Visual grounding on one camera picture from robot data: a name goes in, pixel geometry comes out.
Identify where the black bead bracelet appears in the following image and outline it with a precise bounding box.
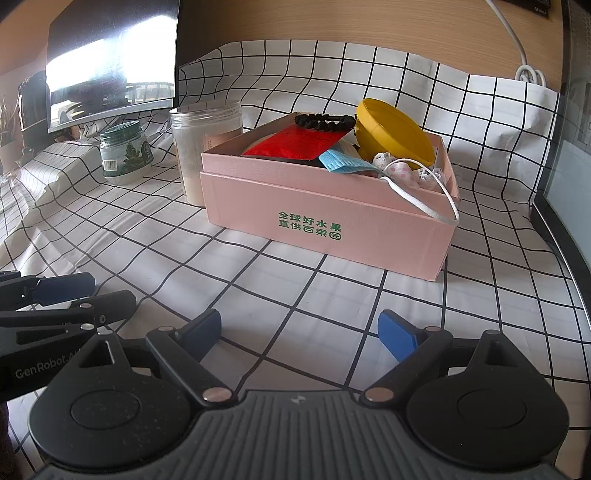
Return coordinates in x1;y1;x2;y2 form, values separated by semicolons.
294;113;357;131

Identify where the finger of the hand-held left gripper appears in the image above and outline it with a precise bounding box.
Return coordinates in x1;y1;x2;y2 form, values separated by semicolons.
0;290;138;346
0;271;96;308

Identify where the blue face mask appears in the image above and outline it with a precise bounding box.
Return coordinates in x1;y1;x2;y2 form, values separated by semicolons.
318;148;460;227

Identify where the white power cable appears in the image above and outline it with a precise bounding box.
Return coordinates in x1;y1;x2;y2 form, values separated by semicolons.
485;0;548;86

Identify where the black framed glass panel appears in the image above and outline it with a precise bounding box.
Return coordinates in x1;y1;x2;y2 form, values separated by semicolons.
529;0;591;333

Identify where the yellow silicone bowl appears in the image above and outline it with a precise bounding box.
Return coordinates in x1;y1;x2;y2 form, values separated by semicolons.
355;98;435;168

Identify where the black computer monitor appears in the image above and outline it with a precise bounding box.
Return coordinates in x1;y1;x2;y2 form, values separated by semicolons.
45;0;182;134

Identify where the red packet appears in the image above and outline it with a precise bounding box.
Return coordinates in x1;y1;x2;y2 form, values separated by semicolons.
241;124;352;162

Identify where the white black-grid tablecloth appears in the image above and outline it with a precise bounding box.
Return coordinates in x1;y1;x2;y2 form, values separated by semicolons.
0;39;591;462

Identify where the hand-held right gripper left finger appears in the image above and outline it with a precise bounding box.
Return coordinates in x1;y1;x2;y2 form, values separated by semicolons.
78;308;236;409

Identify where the clear plastic powder jar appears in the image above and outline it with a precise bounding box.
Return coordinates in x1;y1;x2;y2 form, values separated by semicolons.
169;100;244;207

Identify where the green lid glass jar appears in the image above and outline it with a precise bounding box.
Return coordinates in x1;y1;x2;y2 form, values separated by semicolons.
99;120;154;186

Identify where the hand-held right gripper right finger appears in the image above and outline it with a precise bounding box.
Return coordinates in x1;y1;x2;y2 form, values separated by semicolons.
360;310;514;408

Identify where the pink cardboard box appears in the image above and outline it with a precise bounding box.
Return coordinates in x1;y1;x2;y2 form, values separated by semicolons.
199;111;461;281

